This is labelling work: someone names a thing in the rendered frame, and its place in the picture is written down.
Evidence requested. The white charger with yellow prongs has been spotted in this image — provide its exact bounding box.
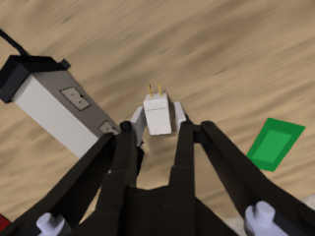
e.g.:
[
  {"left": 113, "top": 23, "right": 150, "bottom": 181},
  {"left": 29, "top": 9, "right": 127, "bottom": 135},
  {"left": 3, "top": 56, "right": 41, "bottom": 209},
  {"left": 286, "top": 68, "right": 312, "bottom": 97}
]
[{"left": 144, "top": 86, "right": 171, "bottom": 135}]

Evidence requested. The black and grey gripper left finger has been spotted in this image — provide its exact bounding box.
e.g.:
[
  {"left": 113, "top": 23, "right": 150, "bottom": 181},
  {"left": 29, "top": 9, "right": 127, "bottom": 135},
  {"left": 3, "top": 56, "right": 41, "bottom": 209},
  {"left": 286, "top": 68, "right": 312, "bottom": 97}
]
[{"left": 0, "top": 106, "right": 147, "bottom": 236}]

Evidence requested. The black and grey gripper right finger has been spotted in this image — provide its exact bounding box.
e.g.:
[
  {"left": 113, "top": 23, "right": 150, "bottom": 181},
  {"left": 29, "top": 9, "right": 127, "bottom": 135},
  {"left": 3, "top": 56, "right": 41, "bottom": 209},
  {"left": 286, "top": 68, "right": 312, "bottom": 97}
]
[{"left": 157, "top": 101, "right": 315, "bottom": 236}]

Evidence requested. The black cable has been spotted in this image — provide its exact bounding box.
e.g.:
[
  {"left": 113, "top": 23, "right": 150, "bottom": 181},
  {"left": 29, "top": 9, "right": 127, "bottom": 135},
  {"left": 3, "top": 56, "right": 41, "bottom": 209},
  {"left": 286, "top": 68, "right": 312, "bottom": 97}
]
[
  {"left": 17, "top": 47, "right": 28, "bottom": 55},
  {"left": 0, "top": 30, "right": 21, "bottom": 49}
]

